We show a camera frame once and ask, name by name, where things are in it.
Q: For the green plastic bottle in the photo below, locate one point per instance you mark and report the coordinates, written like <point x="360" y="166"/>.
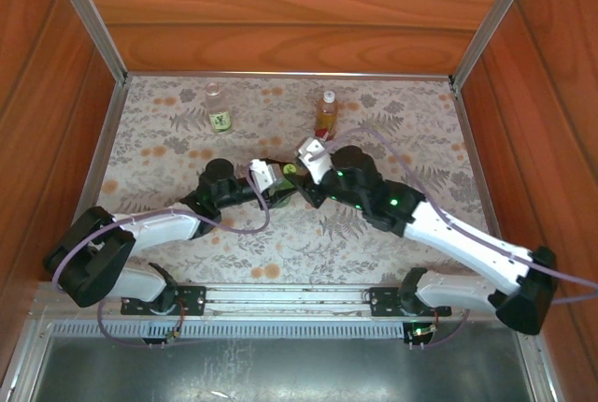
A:
<point x="281" y="183"/>

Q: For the pink drink bottle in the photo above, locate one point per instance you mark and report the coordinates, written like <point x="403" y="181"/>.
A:
<point x="327" y="117"/>

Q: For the clear bottle green label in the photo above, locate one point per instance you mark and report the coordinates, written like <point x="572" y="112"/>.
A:
<point x="219" y="114"/>

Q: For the white cap blue print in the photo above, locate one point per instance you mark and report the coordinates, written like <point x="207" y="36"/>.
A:
<point x="329" y="95"/>

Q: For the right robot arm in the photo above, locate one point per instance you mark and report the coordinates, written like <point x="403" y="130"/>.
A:
<point x="467" y="243"/>

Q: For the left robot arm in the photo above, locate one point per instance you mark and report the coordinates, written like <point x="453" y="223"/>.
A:
<point x="159" y="229"/>

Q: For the floral table cloth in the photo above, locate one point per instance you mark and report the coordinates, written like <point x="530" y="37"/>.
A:
<point x="327" y="257"/>

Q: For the black base connector board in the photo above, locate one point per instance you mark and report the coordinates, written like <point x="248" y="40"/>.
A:
<point x="420" y="333"/>
<point x="161" y="340"/>

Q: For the grey metal sheet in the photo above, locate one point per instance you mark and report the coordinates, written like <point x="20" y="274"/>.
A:
<point x="280" y="374"/>

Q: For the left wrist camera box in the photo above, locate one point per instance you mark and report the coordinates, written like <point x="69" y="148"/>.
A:
<point x="264" y="175"/>

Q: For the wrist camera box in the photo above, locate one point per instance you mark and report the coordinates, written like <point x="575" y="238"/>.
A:
<point x="314" y="161"/>
<point x="264" y="175"/>

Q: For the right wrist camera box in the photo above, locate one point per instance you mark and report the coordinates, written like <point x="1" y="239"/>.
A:
<point x="314" y="161"/>

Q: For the aluminium table edge rail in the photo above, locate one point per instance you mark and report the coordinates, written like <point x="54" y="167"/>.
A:
<point x="289" y="75"/>
<point x="468" y="140"/>
<point x="94" y="173"/>

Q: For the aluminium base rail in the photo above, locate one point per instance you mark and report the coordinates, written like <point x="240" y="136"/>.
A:
<point x="289" y="297"/>

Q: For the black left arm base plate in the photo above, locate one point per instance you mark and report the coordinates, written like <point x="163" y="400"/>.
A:
<point x="191" y="299"/>

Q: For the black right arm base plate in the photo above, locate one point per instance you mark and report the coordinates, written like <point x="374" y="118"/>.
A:
<point x="385" y="301"/>

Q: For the aluminium frame post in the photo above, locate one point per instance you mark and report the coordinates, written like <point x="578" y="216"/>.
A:
<point x="495" y="14"/>
<point x="88" y="14"/>

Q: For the aluminium lower frame rail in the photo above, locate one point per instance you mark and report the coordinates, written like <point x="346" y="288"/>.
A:
<point x="537" y="360"/>
<point x="25" y="360"/>

